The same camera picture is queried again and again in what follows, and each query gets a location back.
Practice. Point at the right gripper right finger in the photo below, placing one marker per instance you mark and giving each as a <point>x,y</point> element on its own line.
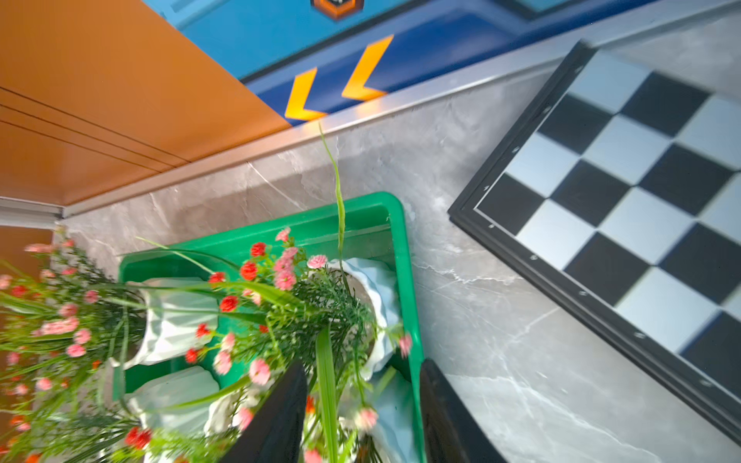
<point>450,431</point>

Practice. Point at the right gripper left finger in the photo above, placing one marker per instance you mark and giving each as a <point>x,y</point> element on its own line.
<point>275,433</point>

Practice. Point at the red flower pot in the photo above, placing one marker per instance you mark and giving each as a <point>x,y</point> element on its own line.
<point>341,319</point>
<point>179,417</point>
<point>393,438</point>

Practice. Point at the pink flower pot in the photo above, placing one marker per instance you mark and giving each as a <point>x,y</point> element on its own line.
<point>61,328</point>

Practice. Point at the green plastic storage tray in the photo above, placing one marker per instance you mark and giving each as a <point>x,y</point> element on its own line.
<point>376,229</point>

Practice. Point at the black white chessboard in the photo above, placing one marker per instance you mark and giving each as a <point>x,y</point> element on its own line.
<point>617,194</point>

